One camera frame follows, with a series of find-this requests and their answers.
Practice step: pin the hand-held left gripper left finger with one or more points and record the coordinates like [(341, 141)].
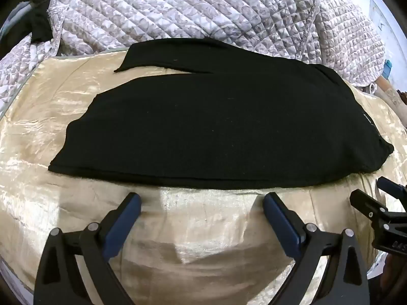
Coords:
[(122, 222)]

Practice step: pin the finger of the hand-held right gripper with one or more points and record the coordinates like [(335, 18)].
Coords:
[(391, 186), (368, 204)]

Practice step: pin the quilted floral blanket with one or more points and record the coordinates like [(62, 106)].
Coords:
[(190, 6)]

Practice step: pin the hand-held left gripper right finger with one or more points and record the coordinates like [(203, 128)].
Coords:
[(281, 220)]

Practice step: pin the dark cloth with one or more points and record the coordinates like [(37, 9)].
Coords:
[(39, 19)]

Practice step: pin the small blue object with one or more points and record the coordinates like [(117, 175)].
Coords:
[(387, 69)]

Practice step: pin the patterned pale object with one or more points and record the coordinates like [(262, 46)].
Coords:
[(390, 93)]

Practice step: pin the beige satin sheet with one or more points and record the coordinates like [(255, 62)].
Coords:
[(197, 247)]

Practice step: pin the black pants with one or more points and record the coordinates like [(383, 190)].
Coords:
[(222, 117)]

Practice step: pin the pale wall poster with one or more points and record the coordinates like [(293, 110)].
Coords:
[(380, 17)]

